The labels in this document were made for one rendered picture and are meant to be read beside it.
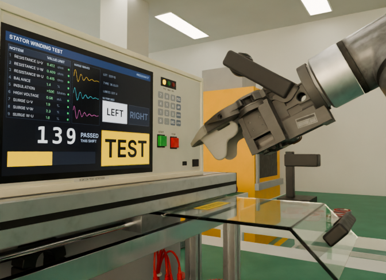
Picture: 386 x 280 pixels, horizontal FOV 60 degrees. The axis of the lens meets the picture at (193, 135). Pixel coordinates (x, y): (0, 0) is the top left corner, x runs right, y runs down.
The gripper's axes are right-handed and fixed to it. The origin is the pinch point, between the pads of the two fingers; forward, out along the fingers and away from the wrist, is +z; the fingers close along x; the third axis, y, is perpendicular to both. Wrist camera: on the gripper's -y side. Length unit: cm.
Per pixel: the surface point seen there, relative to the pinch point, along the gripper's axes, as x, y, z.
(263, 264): 74, 33, 32
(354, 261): 95, 45, 7
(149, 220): -0.5, 8.8, 14.4
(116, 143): -11.0, -2.1, 6.8
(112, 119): -11.8, -5.2, 5.4
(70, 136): -19.1, -2.7, 6.5
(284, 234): 136, 32, 43
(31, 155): -24.3, -0.5, 7.5
